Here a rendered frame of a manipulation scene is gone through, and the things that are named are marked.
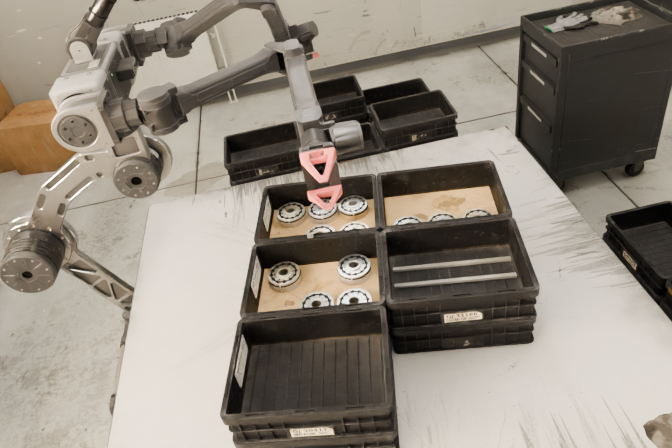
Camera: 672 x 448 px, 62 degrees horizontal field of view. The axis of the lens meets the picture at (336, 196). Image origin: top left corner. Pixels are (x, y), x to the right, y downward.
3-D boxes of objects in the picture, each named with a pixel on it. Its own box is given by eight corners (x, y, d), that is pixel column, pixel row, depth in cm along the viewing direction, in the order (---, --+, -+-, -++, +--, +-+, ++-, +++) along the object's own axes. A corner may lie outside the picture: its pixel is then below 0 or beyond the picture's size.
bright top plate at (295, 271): (264, 286, 170) (264, 285, 170) (271, 262, 178) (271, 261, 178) (296, 286, 168) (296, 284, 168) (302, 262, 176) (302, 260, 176)
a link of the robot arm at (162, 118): (140, 119, 146) (132, 100, 143) (179, 110, 147) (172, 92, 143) (135, 136, 139) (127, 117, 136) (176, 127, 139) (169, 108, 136)
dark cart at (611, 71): (547, 201, 310) (562, 47, 256) (513, 158, 346) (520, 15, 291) (650, 177, 312) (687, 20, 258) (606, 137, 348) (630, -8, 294)
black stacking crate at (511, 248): (390, 332, 155) (386, 305, 148) (384, 258, 179) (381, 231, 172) (537, 320, 151) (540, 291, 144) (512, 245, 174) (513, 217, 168)
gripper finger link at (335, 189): (348, 215, 105) (341, 187, 112) (343, 184, 100) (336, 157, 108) (312, 222, 104) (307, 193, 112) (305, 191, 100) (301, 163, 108)
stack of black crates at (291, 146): (246, 234, 304) (223, 166, 277) (244, 201, 328) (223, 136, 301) (318, 217, 306) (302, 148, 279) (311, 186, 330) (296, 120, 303)
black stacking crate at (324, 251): (249, 345, 159) (239, 318, 152) (262, 270, 183) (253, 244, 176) (389, 333, 155) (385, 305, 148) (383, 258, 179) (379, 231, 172)
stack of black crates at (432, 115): (390, 201, 308) (381, 131, 281) (377, 171, 332) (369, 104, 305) (460, 185, 309) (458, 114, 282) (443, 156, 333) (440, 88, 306)
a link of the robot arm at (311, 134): (302, 151, 120) (297, 128, 117) (334, 145, 120) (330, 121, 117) (305, 168, 115) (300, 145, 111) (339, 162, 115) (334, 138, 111)
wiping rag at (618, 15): (599, 30, 272) (600, 23, 270) (576, 15, 289) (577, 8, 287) (655, 17, 273) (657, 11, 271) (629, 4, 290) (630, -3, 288)
